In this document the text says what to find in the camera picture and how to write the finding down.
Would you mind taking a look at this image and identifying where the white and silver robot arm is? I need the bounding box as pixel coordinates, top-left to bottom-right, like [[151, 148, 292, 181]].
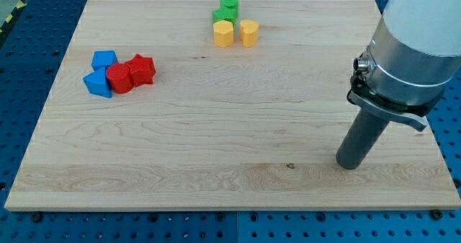
[[347, 0, 460, 131]]

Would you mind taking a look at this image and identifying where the yellow hexagon block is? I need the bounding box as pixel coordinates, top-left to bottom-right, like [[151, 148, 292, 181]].
[[213, 20, 234, 48]]

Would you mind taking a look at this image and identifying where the wooden board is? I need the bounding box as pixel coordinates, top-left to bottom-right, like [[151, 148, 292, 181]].
[[5, 0, 460, 212]]

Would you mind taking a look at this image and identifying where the yellow heart block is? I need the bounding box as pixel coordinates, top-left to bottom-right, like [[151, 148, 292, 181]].
[[240, 19, 259, 48]]

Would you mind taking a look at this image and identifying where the red star block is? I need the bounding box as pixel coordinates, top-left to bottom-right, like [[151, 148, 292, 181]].
[[125, 54, 156, 87]]

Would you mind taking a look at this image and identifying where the green star block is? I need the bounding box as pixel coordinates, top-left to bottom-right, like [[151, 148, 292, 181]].
[[212, 7, 238, 25]]

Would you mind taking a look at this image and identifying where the green cylinder block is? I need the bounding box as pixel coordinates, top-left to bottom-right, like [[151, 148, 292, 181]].
[[220, 0, 239, 9]]

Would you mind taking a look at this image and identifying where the red cylinder block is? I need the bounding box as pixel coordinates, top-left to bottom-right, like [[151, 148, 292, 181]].
[[106, 63, 134, 94]]

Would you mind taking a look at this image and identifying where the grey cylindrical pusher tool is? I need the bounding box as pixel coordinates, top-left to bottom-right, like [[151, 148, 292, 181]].
[[336, 109, 389, 169]]

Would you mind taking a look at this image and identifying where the blue triangle block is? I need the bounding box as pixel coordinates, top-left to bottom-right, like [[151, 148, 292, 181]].
[[83, 67, 112, 98]]

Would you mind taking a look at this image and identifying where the blue cube block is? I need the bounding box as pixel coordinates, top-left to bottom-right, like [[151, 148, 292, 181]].
[[91, 50, 118, 71]]

